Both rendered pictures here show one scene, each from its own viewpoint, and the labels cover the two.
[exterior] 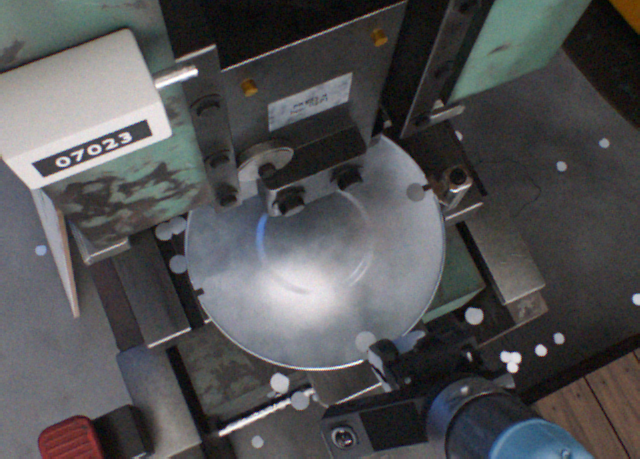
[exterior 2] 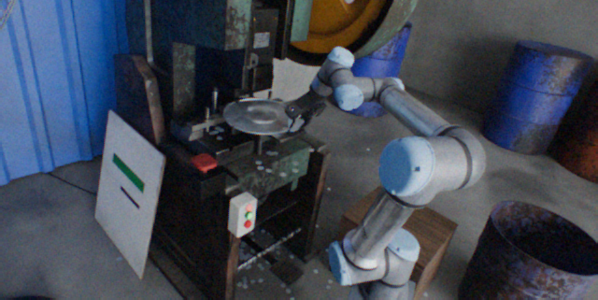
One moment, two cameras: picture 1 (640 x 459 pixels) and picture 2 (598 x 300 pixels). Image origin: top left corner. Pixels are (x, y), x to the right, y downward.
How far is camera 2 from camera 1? 1.08 m
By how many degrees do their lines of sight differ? 48
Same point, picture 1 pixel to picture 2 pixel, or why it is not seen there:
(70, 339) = (139, 288)
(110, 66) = not seen: outside the picture
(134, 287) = (206, 143)
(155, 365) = not seen: hidden behind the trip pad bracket
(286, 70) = (259, 20)
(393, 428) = (304, 102)
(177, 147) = (248, 7)
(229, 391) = (245, 172)
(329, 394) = (280, 137)
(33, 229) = (114, 252)
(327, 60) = (265, 21)
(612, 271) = not seen: hidden behind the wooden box
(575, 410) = (355, 213)
